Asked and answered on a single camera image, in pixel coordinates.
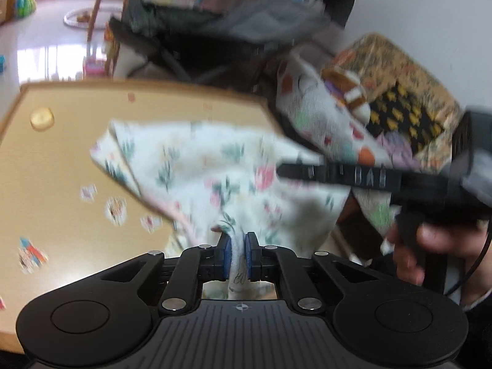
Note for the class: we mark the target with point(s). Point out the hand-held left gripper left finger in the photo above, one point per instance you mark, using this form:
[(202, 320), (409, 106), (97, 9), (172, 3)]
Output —
[(226, 256)]

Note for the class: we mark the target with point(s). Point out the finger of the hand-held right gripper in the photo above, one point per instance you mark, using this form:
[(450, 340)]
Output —
[(346, 176)]

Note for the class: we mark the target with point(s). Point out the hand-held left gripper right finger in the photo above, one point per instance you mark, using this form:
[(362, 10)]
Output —
[(251, 256)]

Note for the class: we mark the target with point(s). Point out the floral baby garment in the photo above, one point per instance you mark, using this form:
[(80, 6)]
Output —
[(200, 169)]

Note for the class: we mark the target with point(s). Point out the person's right hand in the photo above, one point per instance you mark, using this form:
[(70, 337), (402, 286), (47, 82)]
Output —
[(449, 240)]

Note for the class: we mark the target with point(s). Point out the lilac cloth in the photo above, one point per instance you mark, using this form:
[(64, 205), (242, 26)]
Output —
[(396, 148)]

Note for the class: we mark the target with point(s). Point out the heart print fleece blanket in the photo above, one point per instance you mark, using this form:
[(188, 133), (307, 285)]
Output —
[(319, 103)]

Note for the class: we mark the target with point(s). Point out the black cloth with yellow trees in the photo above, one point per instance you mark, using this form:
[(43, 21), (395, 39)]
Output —
[(399, 115)]

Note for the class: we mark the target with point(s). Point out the brown white plush toy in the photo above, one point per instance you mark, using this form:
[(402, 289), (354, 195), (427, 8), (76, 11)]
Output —
[(346, 84)]

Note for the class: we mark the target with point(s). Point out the patterned cushion pile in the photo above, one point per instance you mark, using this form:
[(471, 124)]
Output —
[(403, 69)]

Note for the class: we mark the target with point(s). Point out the grey baby stroller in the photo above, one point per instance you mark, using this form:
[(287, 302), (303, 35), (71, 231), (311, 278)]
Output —
[(238, 23)]

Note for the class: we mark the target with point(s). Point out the pink toy drum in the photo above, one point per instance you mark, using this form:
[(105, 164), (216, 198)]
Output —
[(94, 68)]

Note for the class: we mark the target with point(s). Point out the dried fruit slice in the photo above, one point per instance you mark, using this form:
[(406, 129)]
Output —
[(41, 119)]

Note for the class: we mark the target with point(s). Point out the small brown toy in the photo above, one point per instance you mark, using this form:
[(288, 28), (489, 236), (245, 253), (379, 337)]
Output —
[(82, 18)]

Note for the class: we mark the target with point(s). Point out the white hoop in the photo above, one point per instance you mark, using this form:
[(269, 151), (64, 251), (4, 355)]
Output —
[(69, 21)]

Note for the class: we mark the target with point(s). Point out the wooden ladder stool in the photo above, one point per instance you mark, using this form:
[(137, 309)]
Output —
[(98, 4)]

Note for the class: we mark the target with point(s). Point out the green toy bowling pins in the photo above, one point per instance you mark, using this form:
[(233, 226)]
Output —
[(26, 5)]

